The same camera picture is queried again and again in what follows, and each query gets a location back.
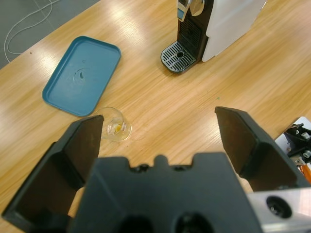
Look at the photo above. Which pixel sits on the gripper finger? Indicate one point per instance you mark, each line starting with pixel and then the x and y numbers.
pixel 80 145
pixel 239 140

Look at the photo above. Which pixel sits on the clear drinking glass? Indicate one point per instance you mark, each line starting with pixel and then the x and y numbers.
pixel 119 132

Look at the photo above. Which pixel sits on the white capsule coffee machine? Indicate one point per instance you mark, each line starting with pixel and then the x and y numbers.
pixel 230 29

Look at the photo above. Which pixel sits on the teal plastic tray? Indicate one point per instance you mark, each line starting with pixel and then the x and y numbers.
pixel 82 75

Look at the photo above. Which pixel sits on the grey mount plate, black post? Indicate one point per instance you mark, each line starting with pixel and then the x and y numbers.
pixel 295 138

